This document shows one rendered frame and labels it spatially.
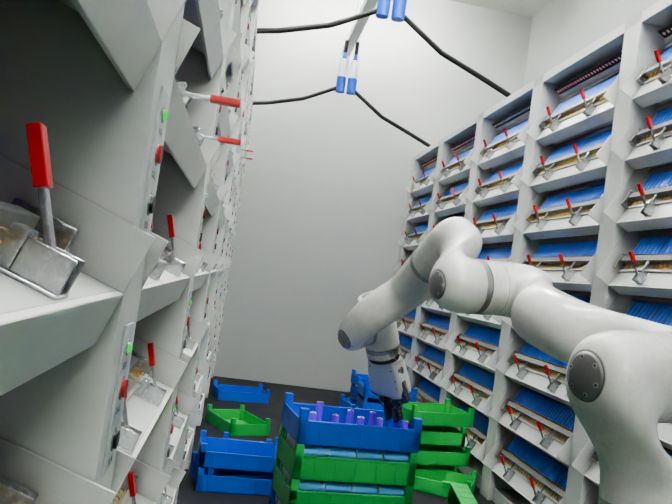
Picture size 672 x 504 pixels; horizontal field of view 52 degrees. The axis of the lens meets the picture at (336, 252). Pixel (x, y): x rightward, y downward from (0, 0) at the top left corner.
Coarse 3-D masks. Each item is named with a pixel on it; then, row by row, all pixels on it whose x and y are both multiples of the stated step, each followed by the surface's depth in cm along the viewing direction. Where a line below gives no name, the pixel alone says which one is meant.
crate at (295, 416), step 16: (288, 400) 175; (288, 416) 169; (304, 416) 158; (368, 416) 183; (384, 416) 184; (288, 432) 167; (304, 432) 158; (320, 432) 159; (336, 432) 160; (352, 432) 161; (368, 432) 162; (384, 432) 163; (400, 432) 164; (416, 432) 165; (368, 448) 162; (384, 448) 163; (400, 448) 164; (416, 448) 165
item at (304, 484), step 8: (280, 464) 174; (288, 480) 164; (304, 480) 161; (312, 480) 162; (304, 488) 159; (312, 488) 159; (320, 488) 160; (328, 488) 160; (336, 488) 161; (344, 488) 161; (352, 488) 162; (360, 488) 162; (368, 488) 163; (376, 488) 164; (384, 488) 164; (392, 488) 165; (400, 488) 166
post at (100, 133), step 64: (0, 0) 53; (0, 64) 53; (64, 64) 53; (0, 128) 53; (64, 128) 53; (128, 128) 54; (128, 192) 54; (128, 320) 58; (64, 384) 53; (64, 448) 53
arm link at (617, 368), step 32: (576, 352) 89; (608, 352) 85; (640, 352) 85; (576, 384) 88; (608, 384) 84; (640, 384) 83; (608, 416) 85; (640, 416) 83; (608, 448) 89; (640, 448) 85; (608, 480) 90; (640, 480) 86
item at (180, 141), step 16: (192, 32) 64; (176, 64) 64; (176, 96) 70; (176, 112) 74; (176, 128) 78; (192, 128) 88; (176, 144) 83; (192, 144) 95; (208, 144) 124; (176, 160) 91; (192, 160) 103; (208, 160) 124; (192, 176) 112
